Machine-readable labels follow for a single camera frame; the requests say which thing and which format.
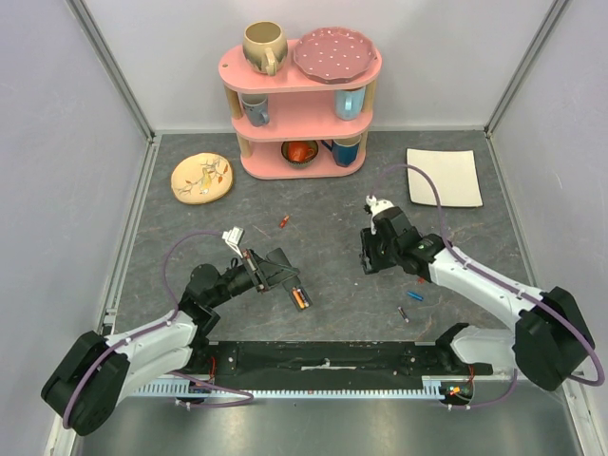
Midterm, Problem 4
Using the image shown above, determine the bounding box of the black remote control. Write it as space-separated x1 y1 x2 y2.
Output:
266 248 312 312

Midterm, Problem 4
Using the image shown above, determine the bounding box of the black orange AAA battery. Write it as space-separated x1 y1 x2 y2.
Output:
299 288 311 307

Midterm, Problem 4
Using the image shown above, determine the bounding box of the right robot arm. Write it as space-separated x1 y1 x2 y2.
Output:
361 198 595 391

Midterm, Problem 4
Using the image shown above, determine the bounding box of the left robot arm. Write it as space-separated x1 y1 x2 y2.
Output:
41 249 287 436

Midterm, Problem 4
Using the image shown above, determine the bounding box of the blue battery near right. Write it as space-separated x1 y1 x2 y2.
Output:
407 291 424 301

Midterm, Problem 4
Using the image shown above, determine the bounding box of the dark battery near base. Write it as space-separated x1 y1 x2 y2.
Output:
398 307 409 323

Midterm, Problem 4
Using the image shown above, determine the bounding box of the white square plate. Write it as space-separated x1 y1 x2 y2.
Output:
407 148 483 208

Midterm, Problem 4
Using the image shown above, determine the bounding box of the beige bird pattern plate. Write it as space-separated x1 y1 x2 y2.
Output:
170 152 235 205

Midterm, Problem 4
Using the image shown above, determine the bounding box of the dark blue mug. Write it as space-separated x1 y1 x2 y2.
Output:
320 136 361 167

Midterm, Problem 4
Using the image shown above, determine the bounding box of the orange red cup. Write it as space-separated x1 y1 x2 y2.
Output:
287 142 316 163

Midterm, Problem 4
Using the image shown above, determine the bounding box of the pink three-tier shelf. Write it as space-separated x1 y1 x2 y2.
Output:
218 46 382 180

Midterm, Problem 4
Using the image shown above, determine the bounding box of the light blue mug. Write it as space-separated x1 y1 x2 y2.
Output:
334 86 366 121

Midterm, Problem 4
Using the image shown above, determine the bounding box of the grey blue mug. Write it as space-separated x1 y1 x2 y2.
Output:
240 93 270 127

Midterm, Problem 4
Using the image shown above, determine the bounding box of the pink dotted plate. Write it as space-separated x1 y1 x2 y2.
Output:
293 27 379 85

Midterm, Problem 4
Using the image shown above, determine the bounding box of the beige ceramic mug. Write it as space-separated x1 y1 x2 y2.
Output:
242 21 289 77

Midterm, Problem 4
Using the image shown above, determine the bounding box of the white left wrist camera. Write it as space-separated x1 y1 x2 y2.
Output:
221 226 244 256

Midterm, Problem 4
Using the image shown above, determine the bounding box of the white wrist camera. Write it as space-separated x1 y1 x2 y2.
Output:
221 226 244 256
364 195 393 236

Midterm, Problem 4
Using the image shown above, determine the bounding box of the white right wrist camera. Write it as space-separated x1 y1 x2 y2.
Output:
364 195 393 236

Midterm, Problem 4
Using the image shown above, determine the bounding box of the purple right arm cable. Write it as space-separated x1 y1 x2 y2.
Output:
372 163 605 412

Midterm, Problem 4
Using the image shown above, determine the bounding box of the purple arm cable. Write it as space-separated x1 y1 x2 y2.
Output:
372 163 605 412
62 229 256 429

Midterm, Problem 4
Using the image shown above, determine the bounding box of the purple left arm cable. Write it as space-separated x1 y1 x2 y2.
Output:
62 229 256 429

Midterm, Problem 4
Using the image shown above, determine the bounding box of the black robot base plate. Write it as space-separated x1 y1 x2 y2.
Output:
180 341 493 390

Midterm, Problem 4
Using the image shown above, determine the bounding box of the slotted cable duct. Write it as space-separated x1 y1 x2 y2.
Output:
131 376 473 402

